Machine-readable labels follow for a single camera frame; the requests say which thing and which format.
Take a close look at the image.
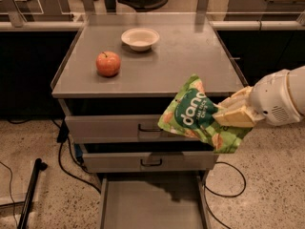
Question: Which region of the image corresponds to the thin cable far left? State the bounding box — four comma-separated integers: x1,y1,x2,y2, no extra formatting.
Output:
0,160,19,229

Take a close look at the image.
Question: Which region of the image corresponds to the middle drawer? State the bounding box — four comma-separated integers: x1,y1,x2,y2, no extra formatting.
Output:
83,151,218,173

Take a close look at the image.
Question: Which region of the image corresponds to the top drawer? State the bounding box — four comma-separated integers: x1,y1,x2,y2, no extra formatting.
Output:
65,114,196,144

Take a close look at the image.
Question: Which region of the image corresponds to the grey drawer cabinet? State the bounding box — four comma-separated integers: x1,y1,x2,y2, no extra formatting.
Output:
50,11,250,229

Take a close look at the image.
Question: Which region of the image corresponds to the black stand leg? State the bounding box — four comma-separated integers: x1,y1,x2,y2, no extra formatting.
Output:
17,158,48,229

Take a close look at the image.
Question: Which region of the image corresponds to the bottom drawer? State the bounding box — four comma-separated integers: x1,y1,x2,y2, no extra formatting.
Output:
97,173,212,229

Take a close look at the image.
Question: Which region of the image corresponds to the white rail barrier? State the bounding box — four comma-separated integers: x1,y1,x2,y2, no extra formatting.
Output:
0,21,305,31

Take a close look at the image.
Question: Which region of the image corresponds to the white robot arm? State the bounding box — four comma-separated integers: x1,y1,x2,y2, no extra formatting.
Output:
213,66,305,128

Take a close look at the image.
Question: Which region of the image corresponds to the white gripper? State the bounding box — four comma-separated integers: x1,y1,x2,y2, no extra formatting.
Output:
213,69,303,128

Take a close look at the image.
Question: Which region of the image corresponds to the black cable left floor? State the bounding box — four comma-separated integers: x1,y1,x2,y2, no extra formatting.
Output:
6,117,102,195

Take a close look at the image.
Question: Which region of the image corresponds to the red apple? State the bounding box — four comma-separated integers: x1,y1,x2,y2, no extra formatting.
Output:
95,52,121,77

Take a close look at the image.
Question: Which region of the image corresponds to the white bowl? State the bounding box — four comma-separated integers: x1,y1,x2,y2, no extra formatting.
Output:
121,28,160,52

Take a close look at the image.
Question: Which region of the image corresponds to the green rice chip bag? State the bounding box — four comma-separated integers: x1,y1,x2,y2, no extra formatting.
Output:
158,74,252,154

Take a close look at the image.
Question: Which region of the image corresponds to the drawer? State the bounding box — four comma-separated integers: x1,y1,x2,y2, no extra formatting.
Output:
97,173,212,229
83,151,218,173
65,114,196,144

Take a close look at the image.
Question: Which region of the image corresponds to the black cable floor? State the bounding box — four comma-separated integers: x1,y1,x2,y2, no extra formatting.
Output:
6,117,102,195
203,161,248,229

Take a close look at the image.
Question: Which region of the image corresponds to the black cable right floor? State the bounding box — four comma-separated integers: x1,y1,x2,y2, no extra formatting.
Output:
203,161,248,229

